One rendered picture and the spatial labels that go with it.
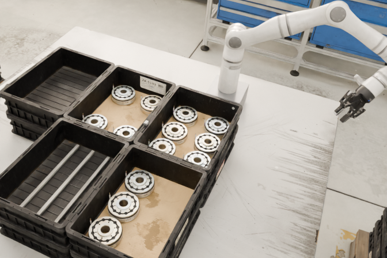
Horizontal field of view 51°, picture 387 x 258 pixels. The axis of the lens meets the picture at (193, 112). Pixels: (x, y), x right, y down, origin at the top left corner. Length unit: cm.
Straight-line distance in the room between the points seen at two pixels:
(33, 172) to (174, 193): 51
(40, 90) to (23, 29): 220
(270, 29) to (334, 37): 175
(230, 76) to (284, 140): 38
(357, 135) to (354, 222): 80
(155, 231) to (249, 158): 61
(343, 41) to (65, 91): 228
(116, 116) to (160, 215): 53
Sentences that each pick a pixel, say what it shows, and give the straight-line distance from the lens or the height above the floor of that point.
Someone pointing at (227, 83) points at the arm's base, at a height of 86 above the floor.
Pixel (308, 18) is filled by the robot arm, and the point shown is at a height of 123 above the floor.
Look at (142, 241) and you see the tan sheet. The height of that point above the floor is 83.
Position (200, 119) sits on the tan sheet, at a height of 83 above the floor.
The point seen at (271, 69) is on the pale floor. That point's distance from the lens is 365.
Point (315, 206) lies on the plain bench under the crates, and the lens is 172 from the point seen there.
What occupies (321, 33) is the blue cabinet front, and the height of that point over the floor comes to 43.
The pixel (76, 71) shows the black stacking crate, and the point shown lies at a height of 83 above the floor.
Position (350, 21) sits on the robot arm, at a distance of 171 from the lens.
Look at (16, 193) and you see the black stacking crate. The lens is 153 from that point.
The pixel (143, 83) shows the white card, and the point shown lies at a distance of 183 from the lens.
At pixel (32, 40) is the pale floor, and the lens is 390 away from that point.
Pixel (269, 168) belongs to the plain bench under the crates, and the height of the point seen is 70.
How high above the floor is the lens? 199
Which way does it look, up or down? 41 degrees down
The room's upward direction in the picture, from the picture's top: 6 degrees clockwise
